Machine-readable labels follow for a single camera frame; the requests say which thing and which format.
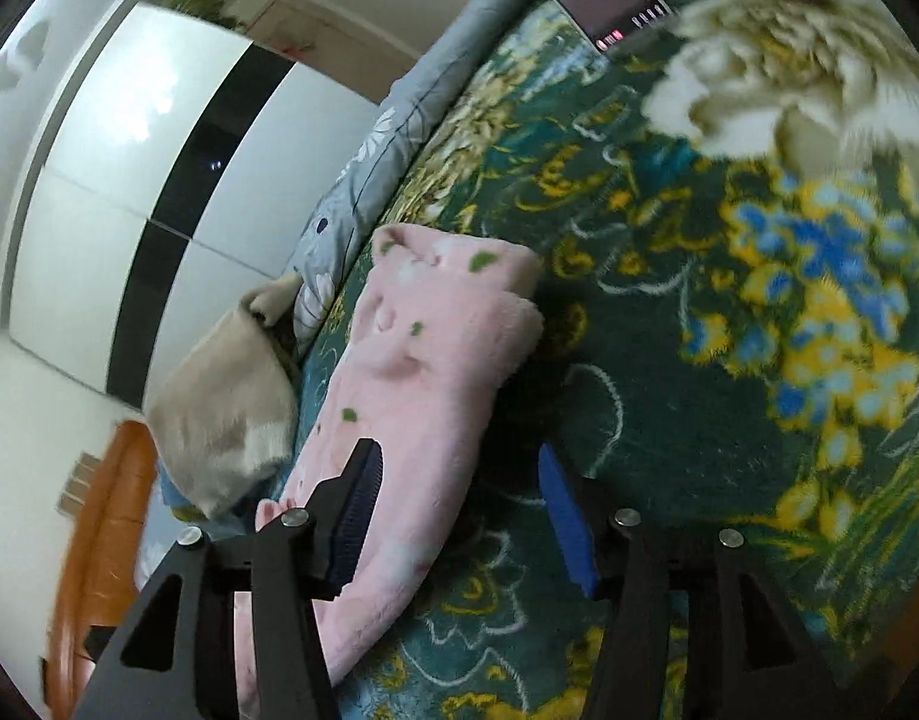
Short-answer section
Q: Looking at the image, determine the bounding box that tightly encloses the teal floral blanket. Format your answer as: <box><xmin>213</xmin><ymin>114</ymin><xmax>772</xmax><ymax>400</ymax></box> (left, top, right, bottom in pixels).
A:
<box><xmin>294</xmin><ymin>0</ymin><xmax>919</xmax><ymax>720</ymax></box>

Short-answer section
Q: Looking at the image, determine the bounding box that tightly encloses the white wardrobe with black band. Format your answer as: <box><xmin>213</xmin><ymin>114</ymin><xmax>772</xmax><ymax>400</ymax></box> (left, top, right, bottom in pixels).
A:
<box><xmin>9</xmin><ymin>4</ymin><xmax>400</xmax><ymax>410</ymax></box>

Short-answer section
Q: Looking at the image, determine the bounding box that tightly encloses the wooden headboard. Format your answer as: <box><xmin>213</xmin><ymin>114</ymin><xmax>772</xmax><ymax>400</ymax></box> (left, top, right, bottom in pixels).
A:
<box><xmin>45</xmin><ymin>420</ymin><xmax>164</xmax><ymax>713</ymax></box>

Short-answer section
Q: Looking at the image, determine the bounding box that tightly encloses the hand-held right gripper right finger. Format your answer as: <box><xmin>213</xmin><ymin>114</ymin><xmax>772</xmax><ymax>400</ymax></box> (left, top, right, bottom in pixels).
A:
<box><xmin>538</xmin><ymin>442</ymin><xmax>843</xmax><ymax>720</ymax></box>

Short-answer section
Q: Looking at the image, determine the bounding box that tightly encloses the pink floral fleece garment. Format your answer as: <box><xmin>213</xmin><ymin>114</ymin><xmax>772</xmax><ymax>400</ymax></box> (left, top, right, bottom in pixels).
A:
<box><xmin>234</xmin><ymin>223</ymin><xmax>544</xmax><ymax>683</ymax></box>

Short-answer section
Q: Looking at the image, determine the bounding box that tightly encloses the grey floral quilt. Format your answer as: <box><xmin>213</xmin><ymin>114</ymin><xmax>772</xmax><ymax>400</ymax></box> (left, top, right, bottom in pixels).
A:
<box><xmin>283</xmin><ymin>0</ymin><xmax>535</xmax><ymax>361</ymax></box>

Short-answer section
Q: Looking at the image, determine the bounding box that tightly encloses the green potted plant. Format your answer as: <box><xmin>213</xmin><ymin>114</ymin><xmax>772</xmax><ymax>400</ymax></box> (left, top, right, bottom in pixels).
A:
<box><xmin>148</xmin><ymin>0</ymin><xmax>243</xmax><ymax>31</ymax></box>

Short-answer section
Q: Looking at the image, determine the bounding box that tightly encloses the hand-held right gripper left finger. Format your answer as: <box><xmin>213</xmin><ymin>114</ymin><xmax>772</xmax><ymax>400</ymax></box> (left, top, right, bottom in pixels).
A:
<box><xmin>73</xmin><ymin>437</ymin><xmax>385</xmax><ymax>720</ymax></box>

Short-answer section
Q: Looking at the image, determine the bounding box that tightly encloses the light blue garment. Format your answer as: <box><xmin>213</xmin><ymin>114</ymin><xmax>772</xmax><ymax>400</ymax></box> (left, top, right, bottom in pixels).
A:
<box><xmin>155</xmin><ymin>465</ymin><xmax>212</xmax><ymax>522</ymax></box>

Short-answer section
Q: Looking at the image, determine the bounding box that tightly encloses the beige wall organizer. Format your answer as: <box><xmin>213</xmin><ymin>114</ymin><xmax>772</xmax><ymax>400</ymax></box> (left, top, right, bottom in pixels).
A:
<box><xmin>56</xmin><ymin>452</ymin><xmax>104</xmax><ymax>517</ymax></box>

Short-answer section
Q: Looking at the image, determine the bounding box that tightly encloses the cream knit sweater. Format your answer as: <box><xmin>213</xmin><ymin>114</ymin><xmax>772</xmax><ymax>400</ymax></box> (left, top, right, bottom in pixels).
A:
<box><xmin>142</xmin><ymin>274</ymin><xmax>303</xmax><ymax>518</ymax></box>

